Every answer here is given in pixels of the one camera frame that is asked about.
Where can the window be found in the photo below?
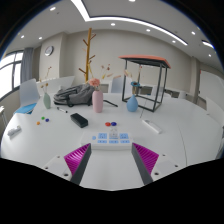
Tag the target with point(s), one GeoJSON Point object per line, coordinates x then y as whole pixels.
{"type": "Point", "coordinates": [8, 75]}

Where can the white remote control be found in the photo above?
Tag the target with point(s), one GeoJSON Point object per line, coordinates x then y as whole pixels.
{"type": "Point", "coordinates": [152, 126]}

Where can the small white charger block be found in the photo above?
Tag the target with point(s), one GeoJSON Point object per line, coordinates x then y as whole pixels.
{"type": "Point", "coordinates": [113, 133]}

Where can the grey backpack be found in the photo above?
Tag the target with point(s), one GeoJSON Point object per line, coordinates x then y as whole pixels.
{"type": "Point", "coordinates": [75, 95]}

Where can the black marker pen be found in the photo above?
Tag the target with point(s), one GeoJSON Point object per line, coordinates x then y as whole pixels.
{"type": "Point", "coordinates": [61, 109]}

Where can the blue vase with flower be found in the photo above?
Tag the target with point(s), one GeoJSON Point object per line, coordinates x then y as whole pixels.
{"type": "Point", "coordinates": [132, 104]}

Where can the small white device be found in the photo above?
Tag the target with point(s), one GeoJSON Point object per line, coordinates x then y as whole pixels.
{"type": "Point", "coordinates": [14, 131]}

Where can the white power strip blue sockets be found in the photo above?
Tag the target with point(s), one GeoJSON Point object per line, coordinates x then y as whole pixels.
{"type": "Point", "coordinates": [100, 141]}

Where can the round wall clock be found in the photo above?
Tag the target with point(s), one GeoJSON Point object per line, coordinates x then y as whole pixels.
{"type": "Point", "coordinates": [49, 50]}

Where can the pink vase with dried flowers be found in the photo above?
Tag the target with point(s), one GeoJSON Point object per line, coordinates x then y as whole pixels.
{"type": "Point", "coordinates": [97, 100]}

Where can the wooden coat rack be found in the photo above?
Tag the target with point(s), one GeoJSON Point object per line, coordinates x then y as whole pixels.
{"type": "Point", "coordinates": [88, 53]}

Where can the white board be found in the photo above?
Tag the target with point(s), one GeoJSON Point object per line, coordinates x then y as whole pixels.
{"type": "Point", "coordinates": [211, 88]}

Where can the grey curtain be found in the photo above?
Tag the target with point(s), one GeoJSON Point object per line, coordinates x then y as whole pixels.
{"type": "Point", "coordinates": [27, 65]}

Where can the round ceiling lights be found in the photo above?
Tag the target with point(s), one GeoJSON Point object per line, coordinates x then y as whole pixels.
{"type": "Point", "coordinates": [112, 24]}

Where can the small green magnet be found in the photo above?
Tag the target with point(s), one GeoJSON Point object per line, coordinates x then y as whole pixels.
{"type": "Point", "coordinates": [43, 117]}

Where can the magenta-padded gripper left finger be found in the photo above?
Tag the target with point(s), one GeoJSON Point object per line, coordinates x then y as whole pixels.
{"type": "Point", "coordinates": [77, 159]}

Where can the green vase with dried stems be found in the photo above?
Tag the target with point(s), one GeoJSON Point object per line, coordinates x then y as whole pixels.
{"type": "Point", "coordinates": [47, 100]}

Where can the black rectangular case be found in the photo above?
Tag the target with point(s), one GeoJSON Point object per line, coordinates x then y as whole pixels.
{"type": "Point", "coordinates": [79, 120]}

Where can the black frame stand orange top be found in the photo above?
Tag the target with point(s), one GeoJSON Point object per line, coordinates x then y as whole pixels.
{"type": "Point", "coordinates": [146, 61]}

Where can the white chair with blue seat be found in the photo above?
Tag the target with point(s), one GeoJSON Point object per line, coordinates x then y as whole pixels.
{"type": "Point", "coordinates": [28, 95]}

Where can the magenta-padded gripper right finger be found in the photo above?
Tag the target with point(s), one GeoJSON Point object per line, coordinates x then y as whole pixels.
{"type": "Point", "coordinates": [147, 159]}

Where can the red round cap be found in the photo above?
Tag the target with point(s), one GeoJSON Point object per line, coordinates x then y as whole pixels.
{"type": "Point", "coordinates": [107, 124]}

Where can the long ceiling light strip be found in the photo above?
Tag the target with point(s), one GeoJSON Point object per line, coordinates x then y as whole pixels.
{"type": "Point", "coordinates": [133, 22]}

